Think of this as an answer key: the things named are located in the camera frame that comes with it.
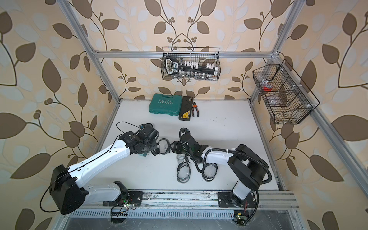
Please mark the red item in basket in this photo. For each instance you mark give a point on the red item in basket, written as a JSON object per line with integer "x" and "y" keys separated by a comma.
{"x": 266, "y": 86}

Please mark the right wire basket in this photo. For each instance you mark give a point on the right wire basket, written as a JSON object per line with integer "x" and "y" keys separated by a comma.
{"x": 291, "y": 99}

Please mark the aluminium front rail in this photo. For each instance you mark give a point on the aluminium front rail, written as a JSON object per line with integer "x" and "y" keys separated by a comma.
{"x": 197, "y": 199}

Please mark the back wire basket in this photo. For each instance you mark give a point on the back wire basket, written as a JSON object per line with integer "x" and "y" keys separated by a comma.
{"x": 191, "y": 52}

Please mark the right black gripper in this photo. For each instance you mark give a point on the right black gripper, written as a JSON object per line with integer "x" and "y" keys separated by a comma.
{"x": 177, "y": 146}

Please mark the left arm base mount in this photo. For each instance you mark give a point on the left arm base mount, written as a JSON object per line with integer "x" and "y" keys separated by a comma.
{"x": 127, "y": 199}

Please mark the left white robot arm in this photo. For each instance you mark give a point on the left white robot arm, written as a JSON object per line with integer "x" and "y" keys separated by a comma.
{"x": 66, "y": 186}

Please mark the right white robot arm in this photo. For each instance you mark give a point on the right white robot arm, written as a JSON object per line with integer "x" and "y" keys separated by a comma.
{"x": 250, "y": 169}

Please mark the black yellow-label case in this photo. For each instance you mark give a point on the black yellow-label case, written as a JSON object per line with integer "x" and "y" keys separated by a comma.
{"x": 186, "y": 108}

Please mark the green plastic tool case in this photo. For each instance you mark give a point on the green plastic tool case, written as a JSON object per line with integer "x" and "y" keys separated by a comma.
{"x": 165, "y": 104}

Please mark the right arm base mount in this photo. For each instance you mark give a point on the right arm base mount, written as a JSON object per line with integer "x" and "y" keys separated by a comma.
{"x": 229, "y": 200}

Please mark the wire basket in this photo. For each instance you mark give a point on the wire basket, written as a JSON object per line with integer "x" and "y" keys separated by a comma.
{"x": 291, "y": 99}
{"x": 191, "y": 52}

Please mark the black socket set holder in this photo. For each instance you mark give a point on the black socket set holder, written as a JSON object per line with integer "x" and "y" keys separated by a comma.
{"x": 172, "y": 65}

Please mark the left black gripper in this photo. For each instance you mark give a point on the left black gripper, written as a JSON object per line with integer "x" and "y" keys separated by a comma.
{"x": 154, "y": 146}

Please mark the orange black pliers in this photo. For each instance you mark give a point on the orange black pliers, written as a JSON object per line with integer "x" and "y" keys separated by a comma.
{"x": 195, "y": 110}

